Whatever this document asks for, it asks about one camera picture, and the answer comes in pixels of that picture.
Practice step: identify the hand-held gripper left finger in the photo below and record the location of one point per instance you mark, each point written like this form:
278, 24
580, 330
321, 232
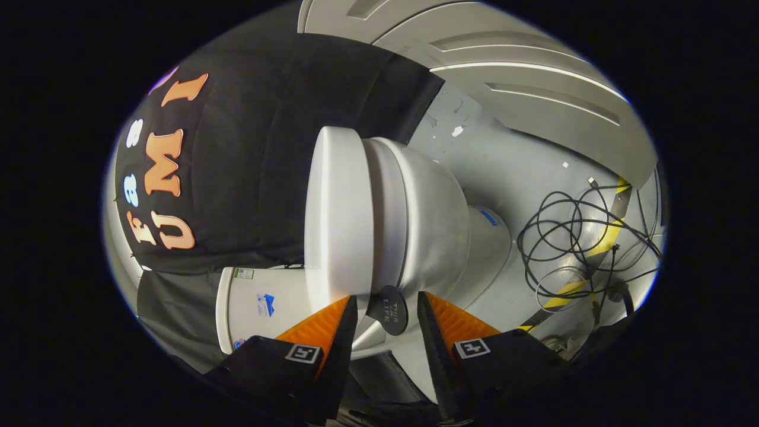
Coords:
341, 350

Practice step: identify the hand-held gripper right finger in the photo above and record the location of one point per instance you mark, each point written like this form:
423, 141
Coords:
436, 356

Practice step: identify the white toilet lid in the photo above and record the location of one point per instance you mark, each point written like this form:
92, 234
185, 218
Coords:
338, 213

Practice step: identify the white toilet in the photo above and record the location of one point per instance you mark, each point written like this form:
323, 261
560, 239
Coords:
433, 225

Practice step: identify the yellow black floor tape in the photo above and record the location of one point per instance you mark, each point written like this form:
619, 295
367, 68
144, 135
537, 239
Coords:
602, 240

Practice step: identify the black backdrop cloth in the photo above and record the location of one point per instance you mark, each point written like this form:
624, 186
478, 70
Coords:
249, 148

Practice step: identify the white cabinet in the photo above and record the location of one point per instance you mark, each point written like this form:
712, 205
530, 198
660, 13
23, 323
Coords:
522, 77

